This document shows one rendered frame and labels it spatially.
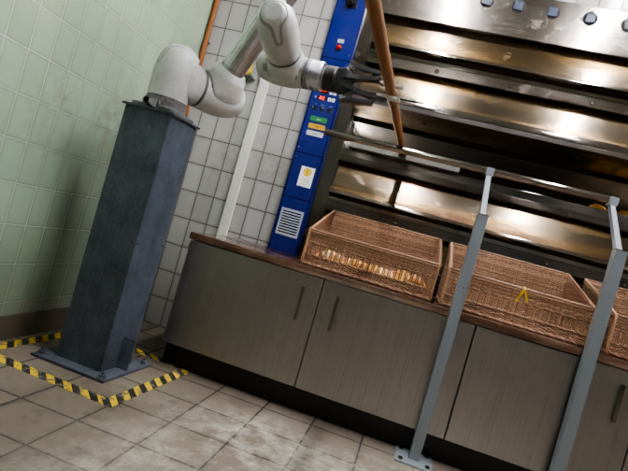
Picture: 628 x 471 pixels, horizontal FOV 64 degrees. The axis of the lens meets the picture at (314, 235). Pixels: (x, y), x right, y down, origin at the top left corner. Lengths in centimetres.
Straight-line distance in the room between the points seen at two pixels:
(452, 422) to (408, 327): 39
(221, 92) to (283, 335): 100
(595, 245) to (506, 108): 76
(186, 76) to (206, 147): 83
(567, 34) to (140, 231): 214
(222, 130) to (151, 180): 95
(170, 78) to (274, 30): 71
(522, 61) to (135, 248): 196
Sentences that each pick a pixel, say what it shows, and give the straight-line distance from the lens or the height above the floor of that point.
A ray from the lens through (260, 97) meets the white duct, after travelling 278.
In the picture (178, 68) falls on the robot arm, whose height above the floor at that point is 117.
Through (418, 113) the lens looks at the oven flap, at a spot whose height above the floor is 139.
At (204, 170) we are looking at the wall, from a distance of 282.
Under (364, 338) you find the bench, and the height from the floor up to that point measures 37.
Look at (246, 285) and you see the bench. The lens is 211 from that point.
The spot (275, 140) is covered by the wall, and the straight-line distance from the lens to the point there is 271.
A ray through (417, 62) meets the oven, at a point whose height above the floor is 168.
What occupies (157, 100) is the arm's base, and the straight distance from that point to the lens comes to 204.
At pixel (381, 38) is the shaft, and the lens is 116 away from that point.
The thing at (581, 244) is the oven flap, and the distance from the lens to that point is 265.
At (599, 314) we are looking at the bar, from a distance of 205.
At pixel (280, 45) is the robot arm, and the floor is 118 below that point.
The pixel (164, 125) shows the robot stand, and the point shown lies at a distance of 197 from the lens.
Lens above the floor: 72
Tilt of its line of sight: level
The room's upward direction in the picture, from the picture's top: 16 degrees clockwise
